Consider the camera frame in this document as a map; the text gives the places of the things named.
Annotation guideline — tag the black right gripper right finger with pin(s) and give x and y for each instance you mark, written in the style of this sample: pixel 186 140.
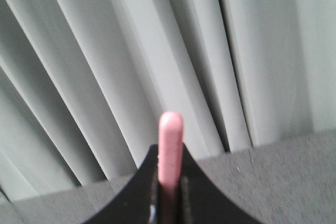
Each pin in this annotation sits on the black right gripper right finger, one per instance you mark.
pixel 200 201

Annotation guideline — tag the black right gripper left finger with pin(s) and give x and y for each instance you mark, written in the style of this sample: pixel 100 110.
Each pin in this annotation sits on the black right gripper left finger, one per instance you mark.
pixel 137 202

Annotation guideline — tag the pink chopstick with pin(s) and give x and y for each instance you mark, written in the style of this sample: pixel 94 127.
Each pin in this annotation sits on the pink chopstick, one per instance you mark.
pixel 169 164

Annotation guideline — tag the grey-white curtain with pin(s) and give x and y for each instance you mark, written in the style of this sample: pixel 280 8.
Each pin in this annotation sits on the grey-white curtain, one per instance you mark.
pixel 84 82

